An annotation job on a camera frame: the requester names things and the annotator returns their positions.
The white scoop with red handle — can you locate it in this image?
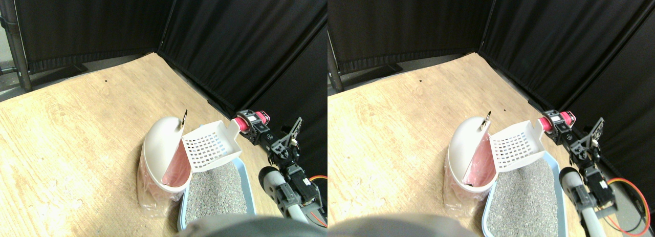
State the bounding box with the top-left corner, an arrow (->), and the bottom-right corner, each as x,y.
181,110 -> 271,172
489,110 -> 576,172

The white bin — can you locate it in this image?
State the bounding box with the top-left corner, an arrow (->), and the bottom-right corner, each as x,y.
443,110 -> 499,217
136,110 -> 193,218

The orange wire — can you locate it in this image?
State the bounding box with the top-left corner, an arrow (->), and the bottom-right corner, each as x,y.
601,178 -> 653,233
307,174 -> 328,228

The black curtain stand foot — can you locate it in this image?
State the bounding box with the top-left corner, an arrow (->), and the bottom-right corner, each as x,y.
340,63 -> 404,87
28,63 -> 89,88

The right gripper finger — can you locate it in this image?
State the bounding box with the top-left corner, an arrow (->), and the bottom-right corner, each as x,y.
543,110 -> 570,133
238,110 -> 264,133

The blue litter tray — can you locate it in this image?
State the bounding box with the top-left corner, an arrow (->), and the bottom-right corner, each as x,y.
178,158 -> 256,232
481,151 -> 570,237

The grey metal pole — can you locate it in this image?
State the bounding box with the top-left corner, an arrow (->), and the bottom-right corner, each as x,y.
327,22 -> 344,92
0,0 -> 32,92

